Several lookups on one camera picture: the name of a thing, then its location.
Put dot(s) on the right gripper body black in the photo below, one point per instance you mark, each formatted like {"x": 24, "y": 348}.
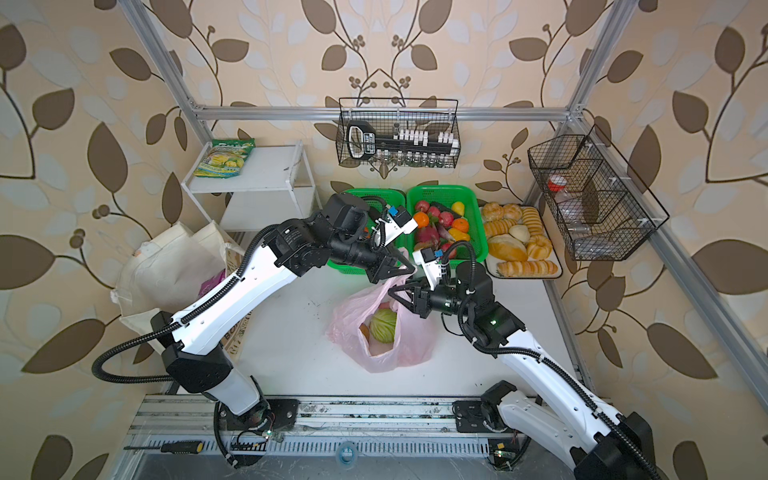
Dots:
{"x": 445, "y": 299}

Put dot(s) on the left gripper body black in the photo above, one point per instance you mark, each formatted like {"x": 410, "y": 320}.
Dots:
{"x": 375, "y": 259}

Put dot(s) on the green cabbage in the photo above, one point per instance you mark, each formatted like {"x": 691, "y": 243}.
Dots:
{"x": 383, "y": 325}

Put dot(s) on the pink plastic grocery bag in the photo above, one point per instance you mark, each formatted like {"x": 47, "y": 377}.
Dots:
{"x": 415, "y": 337}

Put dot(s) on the magenta snack bag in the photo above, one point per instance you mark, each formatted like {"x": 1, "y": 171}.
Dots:
{"x": 207, "y": 285}

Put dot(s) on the yellow-green snack packet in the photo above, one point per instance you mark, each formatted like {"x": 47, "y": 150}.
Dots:
{"x": 224, "y": 159}

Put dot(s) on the cream canvas tote bag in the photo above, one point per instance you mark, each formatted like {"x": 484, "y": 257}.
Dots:
{"x": 165, "y": 273}

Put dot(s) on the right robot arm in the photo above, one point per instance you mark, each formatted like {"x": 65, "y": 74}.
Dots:
{"x": 589, "y": 435}

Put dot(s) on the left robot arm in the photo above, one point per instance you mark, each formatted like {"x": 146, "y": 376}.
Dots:
{"x": 341, "y": 232}

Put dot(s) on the green basket with fruit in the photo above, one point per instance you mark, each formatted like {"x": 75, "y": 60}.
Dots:
{"x": 446, "y": 214}

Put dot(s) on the tray of bread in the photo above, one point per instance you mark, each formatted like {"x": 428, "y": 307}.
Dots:
{"x": 518, "y": 244}

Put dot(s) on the white two-tier shelf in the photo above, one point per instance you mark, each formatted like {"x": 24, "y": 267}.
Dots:
{"x": 275, "y": 184}

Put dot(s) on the red-capped bottle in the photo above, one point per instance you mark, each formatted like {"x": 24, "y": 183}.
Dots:
{"x": 568, "y": 203}

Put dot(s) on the black wire basket back wall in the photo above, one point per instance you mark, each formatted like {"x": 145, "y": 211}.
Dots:
{"x": 386, "y": 133}

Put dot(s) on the black wire basket wall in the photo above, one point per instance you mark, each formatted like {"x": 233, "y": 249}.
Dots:
{"x": 620, "y": 210}
{"x": 386, "y": 133}

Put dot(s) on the black wire basket right wall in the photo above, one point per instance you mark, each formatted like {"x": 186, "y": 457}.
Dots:
{"x": 620, "y": 210}

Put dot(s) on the black-handled screwdriver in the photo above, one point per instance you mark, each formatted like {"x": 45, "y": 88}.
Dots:
{"x": 186, "y": 447}

